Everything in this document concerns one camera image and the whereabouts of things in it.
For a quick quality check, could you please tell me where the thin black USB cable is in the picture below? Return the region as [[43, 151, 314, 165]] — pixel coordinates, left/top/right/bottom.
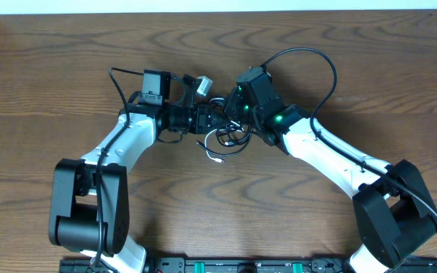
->
[[196, 127, 254, 158]]

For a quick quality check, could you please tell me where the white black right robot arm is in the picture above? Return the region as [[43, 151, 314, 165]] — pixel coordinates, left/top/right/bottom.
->
[[225, 67, 437, 272]]

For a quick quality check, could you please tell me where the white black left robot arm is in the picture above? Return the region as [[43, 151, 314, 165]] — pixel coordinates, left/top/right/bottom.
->
[[49, 70, 223, 272]]

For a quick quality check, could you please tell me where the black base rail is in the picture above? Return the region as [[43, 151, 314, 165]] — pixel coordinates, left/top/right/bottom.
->
[[58, 256, 437, 273]]

